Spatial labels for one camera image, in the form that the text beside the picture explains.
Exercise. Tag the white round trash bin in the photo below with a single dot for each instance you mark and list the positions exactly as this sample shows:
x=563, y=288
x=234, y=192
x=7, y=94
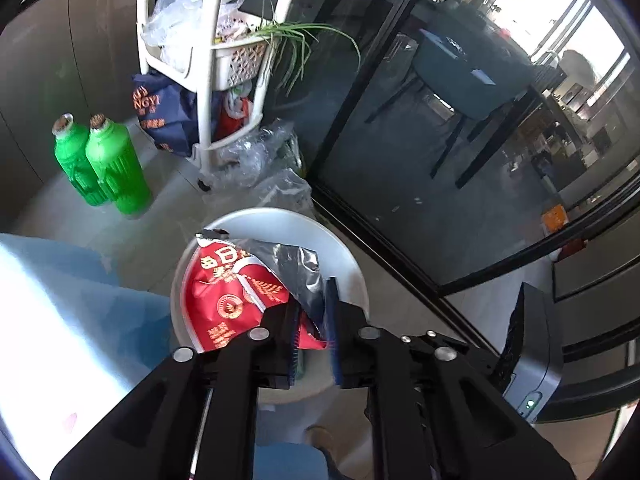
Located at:
x=276, y=225

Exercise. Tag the red snack wrapper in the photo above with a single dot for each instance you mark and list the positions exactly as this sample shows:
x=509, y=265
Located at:
x=230, y=282

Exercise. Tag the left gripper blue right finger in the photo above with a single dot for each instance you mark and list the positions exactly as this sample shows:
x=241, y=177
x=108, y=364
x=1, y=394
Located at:
x=332, y=304

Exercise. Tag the dark dining chair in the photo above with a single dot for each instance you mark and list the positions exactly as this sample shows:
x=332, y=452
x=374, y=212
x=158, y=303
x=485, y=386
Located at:
x=474, y=84

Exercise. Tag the green spider plant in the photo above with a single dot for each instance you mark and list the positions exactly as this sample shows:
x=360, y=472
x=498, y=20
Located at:
x=293, y=43

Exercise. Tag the light blue cartoon tablecloth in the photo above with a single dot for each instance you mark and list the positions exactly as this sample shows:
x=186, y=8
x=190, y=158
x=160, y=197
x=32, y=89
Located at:
x=74, y=342

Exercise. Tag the navy shopping bag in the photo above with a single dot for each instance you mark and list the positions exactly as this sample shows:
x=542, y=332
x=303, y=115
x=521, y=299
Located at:
x=166, y=112

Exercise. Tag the green plastic bottle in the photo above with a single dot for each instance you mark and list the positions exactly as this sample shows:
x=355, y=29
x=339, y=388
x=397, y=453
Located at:
x=113, y=158
x=70, y=142

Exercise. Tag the clear plastic bags on rack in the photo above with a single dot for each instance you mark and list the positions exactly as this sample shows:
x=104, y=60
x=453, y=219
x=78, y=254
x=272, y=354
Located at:
x=171, y=29

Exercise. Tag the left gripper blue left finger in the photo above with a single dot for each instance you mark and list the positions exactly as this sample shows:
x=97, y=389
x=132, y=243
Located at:
x=292, y=315

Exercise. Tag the white storage rack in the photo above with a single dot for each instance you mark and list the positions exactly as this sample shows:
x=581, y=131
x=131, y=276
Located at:
x=217, y=66

